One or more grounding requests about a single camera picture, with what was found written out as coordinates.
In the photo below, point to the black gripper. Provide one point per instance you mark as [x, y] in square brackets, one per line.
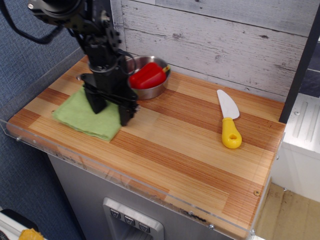
[108, 81]

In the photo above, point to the clear acrylic table guard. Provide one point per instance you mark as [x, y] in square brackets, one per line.
[172, 150]

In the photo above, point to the red toy bell pepper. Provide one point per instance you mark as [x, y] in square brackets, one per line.
[149, 76]

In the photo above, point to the silver dispenser button panel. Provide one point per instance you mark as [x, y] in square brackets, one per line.
[125, 223]

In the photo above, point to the white toy sink unit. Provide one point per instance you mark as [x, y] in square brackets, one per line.
[297, 164]

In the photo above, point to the green cloth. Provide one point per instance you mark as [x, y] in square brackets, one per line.
[77, 114]

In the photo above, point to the yellow handled toy knife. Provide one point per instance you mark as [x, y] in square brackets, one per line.
[231, 138]

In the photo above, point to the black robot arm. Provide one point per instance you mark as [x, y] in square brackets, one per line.
[91, 23]

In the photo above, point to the right dark grey post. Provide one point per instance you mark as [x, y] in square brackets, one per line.
[304, 62]

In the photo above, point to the grey toy fridge cabinet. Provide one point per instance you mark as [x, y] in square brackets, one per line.
[86, 191]

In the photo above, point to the small steel pan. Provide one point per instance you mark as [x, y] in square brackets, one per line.
[134, 64]

